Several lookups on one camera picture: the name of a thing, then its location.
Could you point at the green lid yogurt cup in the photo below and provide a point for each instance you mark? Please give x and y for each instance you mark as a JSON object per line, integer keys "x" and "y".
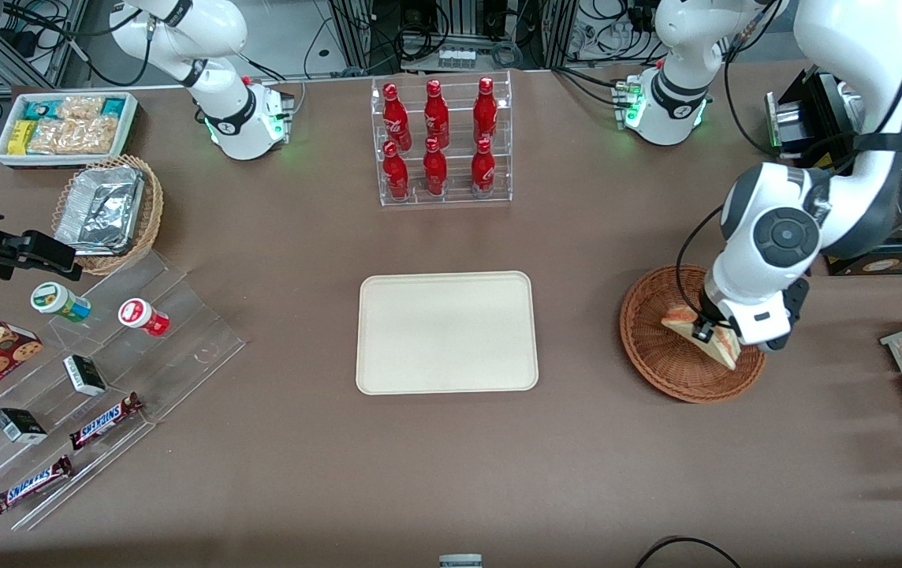
{"x": 53, "y": 297}

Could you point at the cream rectangular tray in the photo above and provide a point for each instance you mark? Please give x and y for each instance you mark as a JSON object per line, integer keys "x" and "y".
{"x": 447, "y": 331}

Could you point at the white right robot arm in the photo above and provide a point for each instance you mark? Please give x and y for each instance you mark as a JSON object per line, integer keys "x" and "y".
{"x": 226, "y": 118}

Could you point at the clear acrylic stepped display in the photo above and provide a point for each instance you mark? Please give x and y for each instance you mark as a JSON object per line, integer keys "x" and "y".
{"x": 183, "y": 347}

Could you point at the clear acrylic bottle rack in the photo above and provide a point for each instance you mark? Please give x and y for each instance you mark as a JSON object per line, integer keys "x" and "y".
{"x": 455, "y": 201}

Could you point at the triangular sandwich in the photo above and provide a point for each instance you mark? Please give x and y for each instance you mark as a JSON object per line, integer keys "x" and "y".
{"x": 680, "y": 319}

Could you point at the white plastic snack bin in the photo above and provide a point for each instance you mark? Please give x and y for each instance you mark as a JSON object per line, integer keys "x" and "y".
{"x": 65, "y": 161}

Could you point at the small grey device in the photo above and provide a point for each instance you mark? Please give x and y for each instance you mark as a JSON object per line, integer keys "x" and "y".
{"x": 460, "y": 562}

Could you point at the small black white carton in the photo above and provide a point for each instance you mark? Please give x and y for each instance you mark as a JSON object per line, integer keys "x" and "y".
{"x": 19, "y": 426}
{"x": 84, "y": 375}

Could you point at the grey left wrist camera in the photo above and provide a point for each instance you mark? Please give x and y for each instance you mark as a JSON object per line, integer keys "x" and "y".
{"x": 794, "y": 308}

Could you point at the brown round wicker basket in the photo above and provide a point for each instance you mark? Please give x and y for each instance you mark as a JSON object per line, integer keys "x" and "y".
{"x": 656, "y": 347}

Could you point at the small clear cracker bag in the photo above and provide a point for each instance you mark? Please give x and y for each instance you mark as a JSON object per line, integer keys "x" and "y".
{"x": 80, "y": 107}

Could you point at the red lid yogurt cup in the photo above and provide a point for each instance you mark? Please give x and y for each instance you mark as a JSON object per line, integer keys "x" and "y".
{"x": 137, "y": 314}

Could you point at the tan oval wicker basket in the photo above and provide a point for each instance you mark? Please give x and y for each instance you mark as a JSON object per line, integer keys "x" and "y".
{"x": 150, "y": 213}

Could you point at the brown snickers bar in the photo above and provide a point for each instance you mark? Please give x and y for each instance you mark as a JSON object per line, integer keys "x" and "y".
{"x": 104, "y": 422}
{"x": 29, "y": 485}

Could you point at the large clear cracker bag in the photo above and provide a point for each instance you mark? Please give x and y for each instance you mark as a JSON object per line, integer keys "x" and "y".
{"x": 76, "y": 136}

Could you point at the white power strip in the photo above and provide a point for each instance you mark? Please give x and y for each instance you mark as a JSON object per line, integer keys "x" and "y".
{"x": 457, "y": 58}

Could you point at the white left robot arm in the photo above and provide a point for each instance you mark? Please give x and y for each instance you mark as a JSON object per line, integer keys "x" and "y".
{"x": 782, "y": 229}

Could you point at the yellow snack packet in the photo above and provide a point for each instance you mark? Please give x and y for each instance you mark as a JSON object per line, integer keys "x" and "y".
{"x": 21, "y": 138}

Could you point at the teal snack packet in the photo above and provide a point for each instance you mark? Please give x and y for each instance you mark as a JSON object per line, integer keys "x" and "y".
{"x": 41, "y": 109}
{"x": 113, "y": 106}

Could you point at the red cola bottle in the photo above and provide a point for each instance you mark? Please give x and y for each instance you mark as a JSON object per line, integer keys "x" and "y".
{"x": 394, "y": 118}
{"x": 482, "y": 170}
{"x": 396, "y": 175}
{"x": 434, "y": 172}
{"x": 436, "y": 114}
{"x": 485, "y": 110}

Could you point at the black control box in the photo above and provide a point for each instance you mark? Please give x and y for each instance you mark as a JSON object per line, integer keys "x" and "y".
{"x": 802, "y": 118}

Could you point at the silver foil tray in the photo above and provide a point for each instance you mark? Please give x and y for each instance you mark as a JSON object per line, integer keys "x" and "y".
{"x": 100, "y": 209}

